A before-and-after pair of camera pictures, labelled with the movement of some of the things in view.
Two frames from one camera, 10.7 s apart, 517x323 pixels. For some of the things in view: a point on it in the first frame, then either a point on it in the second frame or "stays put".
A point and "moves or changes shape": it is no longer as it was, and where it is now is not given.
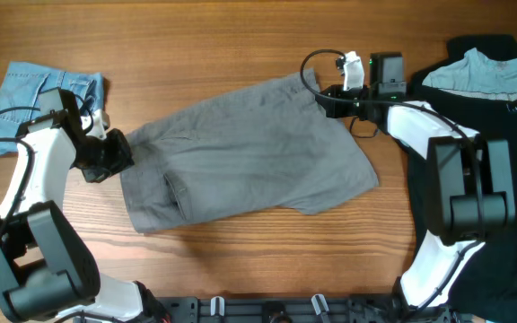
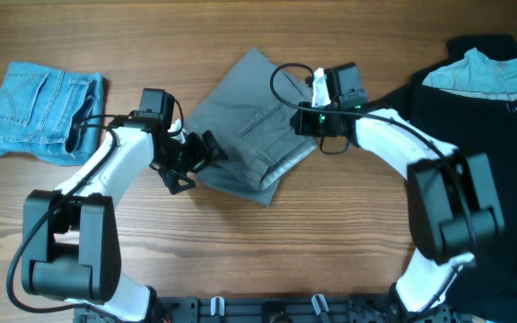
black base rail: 302,309 stays put
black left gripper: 123,158 -> 201,155
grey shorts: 276,146 moves or changes shape
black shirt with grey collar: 493,88 stays put
